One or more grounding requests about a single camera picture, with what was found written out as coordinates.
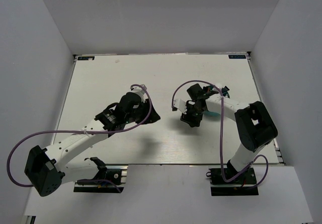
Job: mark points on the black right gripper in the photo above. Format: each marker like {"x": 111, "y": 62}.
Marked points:
{"x": 187, "y": 118}

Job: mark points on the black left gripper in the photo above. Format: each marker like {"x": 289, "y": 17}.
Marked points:
{"x": 153, "y": 116}

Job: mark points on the white pink spray bottle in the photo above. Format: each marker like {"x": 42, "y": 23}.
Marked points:
{"x": 219, "y": 86}

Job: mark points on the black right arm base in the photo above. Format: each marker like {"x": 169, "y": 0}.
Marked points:
{"x": 241, "y": 186}

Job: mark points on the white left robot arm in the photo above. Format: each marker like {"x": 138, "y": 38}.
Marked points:
{"x": 47, "y": 168}

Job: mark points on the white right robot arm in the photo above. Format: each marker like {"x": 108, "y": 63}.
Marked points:
{"x": 255, "y": 126}

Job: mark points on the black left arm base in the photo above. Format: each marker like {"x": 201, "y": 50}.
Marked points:
{"x": 107, "y": 179}

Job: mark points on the teal round organizer cup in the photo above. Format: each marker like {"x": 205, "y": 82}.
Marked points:
{"x": 213, "y": 103}

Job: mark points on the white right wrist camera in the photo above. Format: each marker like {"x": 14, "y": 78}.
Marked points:
{"x": 179, "y": 105}

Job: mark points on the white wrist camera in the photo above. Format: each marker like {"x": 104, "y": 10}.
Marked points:
{"x": 138, "y": 89}
{"x": 179, "y": 105}

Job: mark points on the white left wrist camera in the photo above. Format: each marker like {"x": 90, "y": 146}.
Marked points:
{"x": 138, "y": 89}

